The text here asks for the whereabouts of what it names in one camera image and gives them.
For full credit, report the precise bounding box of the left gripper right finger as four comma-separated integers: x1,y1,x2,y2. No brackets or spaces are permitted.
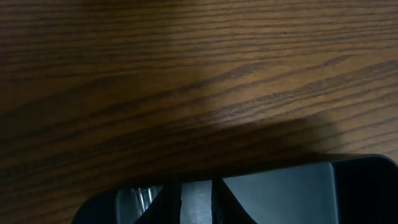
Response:
211,177,259,224

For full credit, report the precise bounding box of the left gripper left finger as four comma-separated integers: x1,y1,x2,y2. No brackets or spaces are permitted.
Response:
132,177,183,224

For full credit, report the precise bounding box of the clear test tube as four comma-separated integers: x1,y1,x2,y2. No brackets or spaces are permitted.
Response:
129,185,164,218

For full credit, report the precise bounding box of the black tray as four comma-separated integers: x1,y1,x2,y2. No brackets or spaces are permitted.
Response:
71,154,398,224

